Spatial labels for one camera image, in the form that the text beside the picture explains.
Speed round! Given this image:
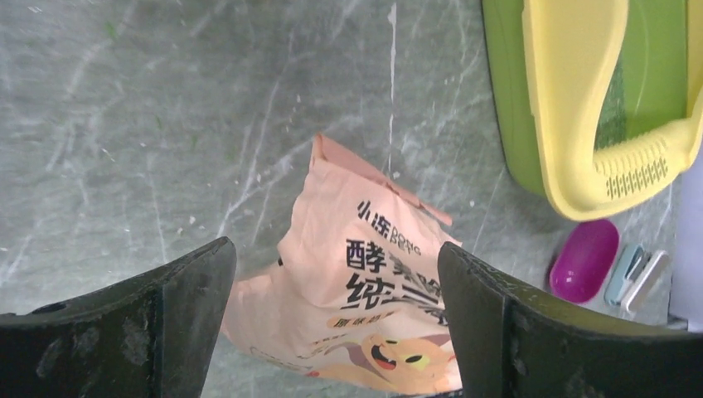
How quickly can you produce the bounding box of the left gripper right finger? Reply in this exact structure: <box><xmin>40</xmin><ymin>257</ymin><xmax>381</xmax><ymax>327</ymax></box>
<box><xmin>438</xmin><ymin>242</ymin><xmax>702</xmax><ymax>397</ymax></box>

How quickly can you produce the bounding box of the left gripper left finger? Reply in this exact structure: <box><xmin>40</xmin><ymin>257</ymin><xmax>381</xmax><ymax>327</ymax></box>
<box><xmin>1</xmin><ymin>237</ymin><xmax>236</xmax><ymax>397</ymax></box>

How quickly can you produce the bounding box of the pink cat litter bag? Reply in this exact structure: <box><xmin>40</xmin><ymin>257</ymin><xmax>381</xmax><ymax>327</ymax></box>
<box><xmin>221</xmin><ymin>135</ymin><xmax>462</xmax><ymax>396</ymax></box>

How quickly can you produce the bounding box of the yellow green litter box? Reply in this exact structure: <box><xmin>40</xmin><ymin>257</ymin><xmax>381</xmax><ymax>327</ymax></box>
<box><xmin>482</xmin><ymin>1</ymin><xmax>702</xmax><ymax>221</ymax></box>

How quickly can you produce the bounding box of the magenta plastic scoop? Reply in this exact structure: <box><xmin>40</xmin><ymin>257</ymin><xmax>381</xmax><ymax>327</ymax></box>
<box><xmin>549</xmin><ymin>219</ymin><xmax>620</xmax><ymax>303</ymax></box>

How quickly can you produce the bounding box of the small white grey clip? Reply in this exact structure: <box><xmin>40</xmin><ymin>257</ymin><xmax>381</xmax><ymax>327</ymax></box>
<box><xmin>604</xmin><ymin>244</ymin><xmax>671</xmax><ymax>314</ymax></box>

